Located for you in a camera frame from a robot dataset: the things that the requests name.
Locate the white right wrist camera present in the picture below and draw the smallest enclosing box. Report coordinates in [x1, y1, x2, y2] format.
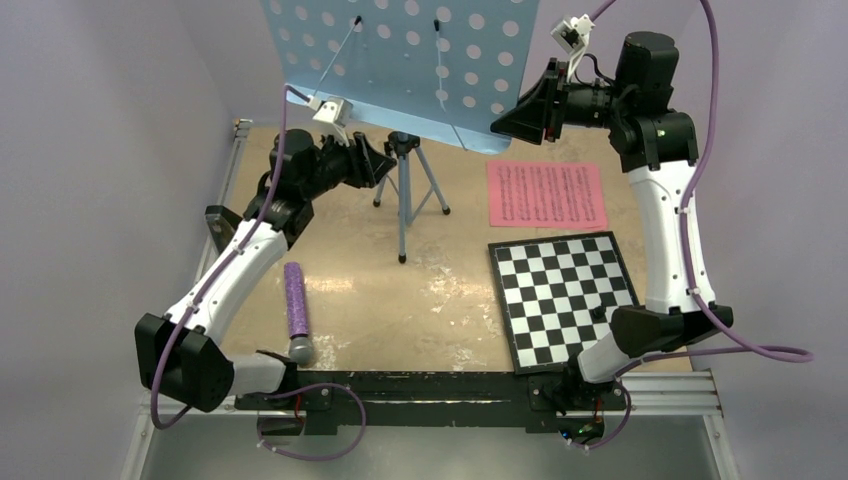
[550, 14, 595, 82]

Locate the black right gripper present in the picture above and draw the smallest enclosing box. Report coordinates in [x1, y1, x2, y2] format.
[492, 57, 634, 144]

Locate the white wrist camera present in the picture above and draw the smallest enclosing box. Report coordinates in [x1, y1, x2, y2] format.
[550, 14, 595, 82]
[308, 96, 353, 147]

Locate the black base frame rail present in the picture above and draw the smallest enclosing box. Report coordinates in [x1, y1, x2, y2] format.
[235, 371, 626, 435]

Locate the black metronome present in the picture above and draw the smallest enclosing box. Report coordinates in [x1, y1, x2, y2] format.
[204, 205, 249, 255]

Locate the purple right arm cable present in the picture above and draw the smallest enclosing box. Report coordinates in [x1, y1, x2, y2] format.
[569, 0, 816, 452]

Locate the light blue music stand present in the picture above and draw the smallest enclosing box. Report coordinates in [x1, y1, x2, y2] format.
[258, 0, 541, 265]

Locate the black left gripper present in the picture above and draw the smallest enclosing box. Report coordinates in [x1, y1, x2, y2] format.
[300, 126, 395, 201]

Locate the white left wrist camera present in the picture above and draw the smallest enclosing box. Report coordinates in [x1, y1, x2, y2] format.
[308, 96, 353, 147]

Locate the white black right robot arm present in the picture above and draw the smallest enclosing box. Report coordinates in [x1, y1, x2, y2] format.
[490, 27, 733, 407]

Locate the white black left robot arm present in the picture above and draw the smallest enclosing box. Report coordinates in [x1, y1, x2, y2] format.
[134, 129, 398, 412]

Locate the black white chessboard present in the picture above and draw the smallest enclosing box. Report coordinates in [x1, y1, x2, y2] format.
[488, 231, 640, 375]

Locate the purple glitter microphone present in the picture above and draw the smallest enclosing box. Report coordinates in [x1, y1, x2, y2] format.
[284, 262, 315, 366]

